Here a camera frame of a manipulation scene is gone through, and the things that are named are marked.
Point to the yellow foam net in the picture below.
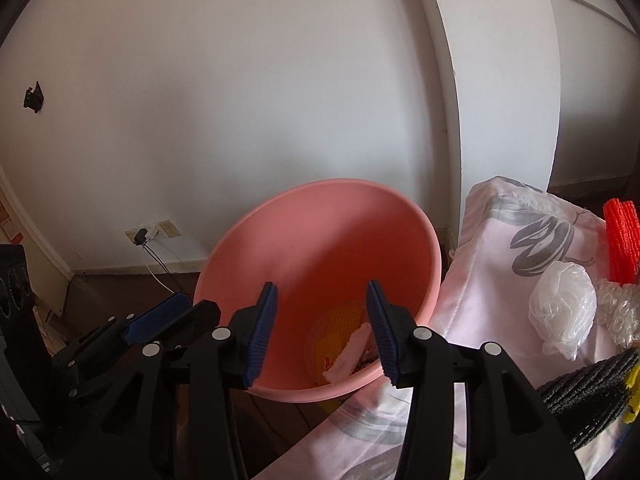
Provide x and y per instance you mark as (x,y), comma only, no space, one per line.
(340,320)

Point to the beige wall socket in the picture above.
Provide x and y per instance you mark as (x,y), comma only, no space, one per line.
(169,229)

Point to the clear bubble wrap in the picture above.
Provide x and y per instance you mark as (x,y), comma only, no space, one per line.
(620,310)

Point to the black wall hook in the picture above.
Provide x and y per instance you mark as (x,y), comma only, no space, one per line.
(34,97)

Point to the yellow plastic item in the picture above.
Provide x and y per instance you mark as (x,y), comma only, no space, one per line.
(634,385)

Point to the pink plastic basin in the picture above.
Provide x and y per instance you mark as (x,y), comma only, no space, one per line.
(325,240)

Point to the white wall socket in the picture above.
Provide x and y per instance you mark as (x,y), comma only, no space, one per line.
(152,234)

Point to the red foam net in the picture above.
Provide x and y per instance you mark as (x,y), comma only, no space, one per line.
(622,240)

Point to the black plug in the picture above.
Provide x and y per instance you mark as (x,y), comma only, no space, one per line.
(141,236)

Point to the white plastic bag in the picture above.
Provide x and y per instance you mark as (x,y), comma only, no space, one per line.
(562,305)

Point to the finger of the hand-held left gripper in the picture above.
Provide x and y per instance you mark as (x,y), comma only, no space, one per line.
(160,310)
(197,312)

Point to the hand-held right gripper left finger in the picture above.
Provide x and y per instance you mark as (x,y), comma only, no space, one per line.
(260,332)

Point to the floral pink bedsheet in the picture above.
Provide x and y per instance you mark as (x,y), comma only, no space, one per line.
(490,280)

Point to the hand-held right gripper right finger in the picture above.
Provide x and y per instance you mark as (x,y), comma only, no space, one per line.
(380,332)

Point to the tall white board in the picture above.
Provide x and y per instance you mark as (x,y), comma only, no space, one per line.
(500,85)

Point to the pink wrapper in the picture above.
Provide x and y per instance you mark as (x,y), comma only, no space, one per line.
(350,355)

